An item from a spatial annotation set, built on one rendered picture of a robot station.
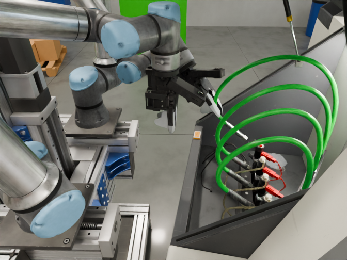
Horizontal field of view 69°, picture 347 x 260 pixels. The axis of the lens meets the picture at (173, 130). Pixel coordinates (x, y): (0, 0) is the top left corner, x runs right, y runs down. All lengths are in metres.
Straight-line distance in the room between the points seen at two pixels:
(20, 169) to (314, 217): 0.54
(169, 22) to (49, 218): 0.49
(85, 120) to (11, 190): 0.64
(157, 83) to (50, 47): 4.18
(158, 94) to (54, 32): 0.28
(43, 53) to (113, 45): 4.33
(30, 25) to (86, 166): 0.65
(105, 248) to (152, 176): 1.55
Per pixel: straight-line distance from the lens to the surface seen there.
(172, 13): 0.62
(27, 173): 0.54
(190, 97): 0.69
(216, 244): 0.76
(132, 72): 0.85
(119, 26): 0.56
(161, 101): 0.70
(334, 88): 0.88
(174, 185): 2.26
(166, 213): 2.07
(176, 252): 0.79
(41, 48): 4.85
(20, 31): 0.60
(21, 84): 0.88
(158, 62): 0.65
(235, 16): 7.44
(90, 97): 1.10
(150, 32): 0.58
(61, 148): 1.06
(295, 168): 1.33
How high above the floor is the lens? 1.67
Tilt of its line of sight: 35 degrees down
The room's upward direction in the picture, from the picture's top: straight up
